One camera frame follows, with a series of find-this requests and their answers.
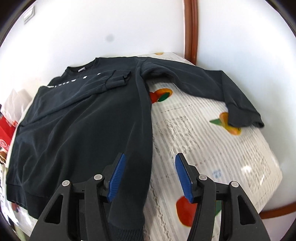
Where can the white wall switch plate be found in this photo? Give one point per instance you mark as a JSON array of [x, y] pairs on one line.
[[29, 14]]

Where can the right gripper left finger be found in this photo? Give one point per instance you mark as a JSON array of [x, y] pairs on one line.
[[77, 210]]

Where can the brown wooden door frame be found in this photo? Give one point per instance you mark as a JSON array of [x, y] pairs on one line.
[[191, 30]]

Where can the brown wooden baseboard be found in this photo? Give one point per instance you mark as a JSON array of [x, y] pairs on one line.
[[281, 211]]

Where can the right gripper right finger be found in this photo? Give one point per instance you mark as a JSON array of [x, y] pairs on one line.
[[239, 218]]

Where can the fruit print table cover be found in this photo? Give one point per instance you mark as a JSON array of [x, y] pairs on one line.
[[199, 129]]

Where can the red paper bag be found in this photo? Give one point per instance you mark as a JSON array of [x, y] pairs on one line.
[[7, 130]]

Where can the white Miniso paper bag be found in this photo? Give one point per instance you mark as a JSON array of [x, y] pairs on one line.
[[15, 105]]

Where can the black sweatshirt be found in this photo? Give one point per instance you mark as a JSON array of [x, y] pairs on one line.
[[80, 121]]

